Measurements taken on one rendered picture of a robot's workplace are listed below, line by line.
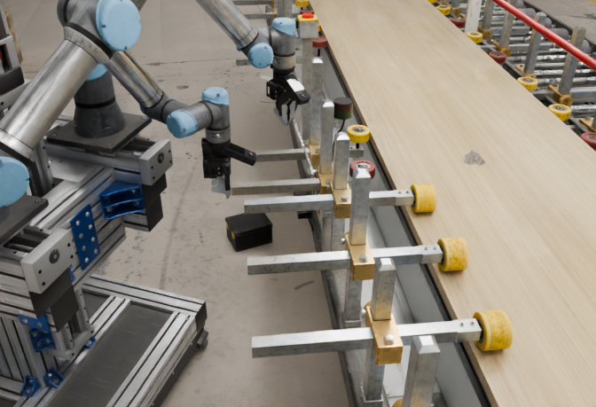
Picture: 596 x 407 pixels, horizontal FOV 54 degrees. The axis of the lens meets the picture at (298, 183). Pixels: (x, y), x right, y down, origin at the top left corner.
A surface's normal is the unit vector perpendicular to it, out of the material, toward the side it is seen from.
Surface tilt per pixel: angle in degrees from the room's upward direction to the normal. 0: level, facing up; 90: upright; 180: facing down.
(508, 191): 0
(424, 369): 90
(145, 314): 0
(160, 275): 0
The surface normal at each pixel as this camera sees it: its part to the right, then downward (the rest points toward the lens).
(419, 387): 0.11, 0.53
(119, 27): 0.83, 0.23
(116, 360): 0.00, -0.85
